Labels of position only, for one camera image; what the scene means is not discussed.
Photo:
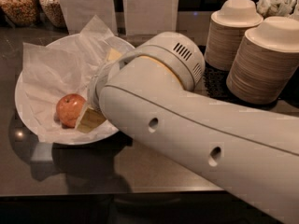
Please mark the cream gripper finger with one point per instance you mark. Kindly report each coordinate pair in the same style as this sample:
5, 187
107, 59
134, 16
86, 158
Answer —
89, 119

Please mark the red apple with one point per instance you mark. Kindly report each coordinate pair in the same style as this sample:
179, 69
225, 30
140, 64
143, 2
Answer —
68, 109

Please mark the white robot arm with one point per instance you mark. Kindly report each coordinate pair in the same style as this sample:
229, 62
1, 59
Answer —
148, 94

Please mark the white bowl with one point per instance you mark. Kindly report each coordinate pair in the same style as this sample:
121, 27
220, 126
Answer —
25, 106

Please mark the left clear sign holder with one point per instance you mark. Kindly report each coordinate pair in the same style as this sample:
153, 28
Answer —
77, 13

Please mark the white crumpled paper liner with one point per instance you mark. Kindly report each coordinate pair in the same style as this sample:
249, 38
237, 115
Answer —
53, 72

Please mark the right jar of cereal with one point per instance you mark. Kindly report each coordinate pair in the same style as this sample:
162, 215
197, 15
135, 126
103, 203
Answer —
53, 12

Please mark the jar of cereal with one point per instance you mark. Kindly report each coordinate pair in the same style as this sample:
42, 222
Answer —
53, 12
21, 12

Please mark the black rubber grid mat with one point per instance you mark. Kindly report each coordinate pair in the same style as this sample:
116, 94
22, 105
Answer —
213, 85

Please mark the left jar of cereal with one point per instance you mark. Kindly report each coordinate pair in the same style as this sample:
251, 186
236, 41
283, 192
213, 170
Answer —
21, 12

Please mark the rear stack of paper bowls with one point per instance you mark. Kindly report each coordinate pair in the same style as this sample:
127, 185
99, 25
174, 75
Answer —
226, 30

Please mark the stack of paper bowls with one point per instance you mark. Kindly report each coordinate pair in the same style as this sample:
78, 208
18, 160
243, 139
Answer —
266, 59
226, 30

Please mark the front stack of paper bowls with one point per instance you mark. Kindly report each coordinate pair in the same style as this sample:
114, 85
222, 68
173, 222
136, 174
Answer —
266, 59

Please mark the white wrapped packets pile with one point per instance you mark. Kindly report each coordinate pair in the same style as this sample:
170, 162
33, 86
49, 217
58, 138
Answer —
269, 8

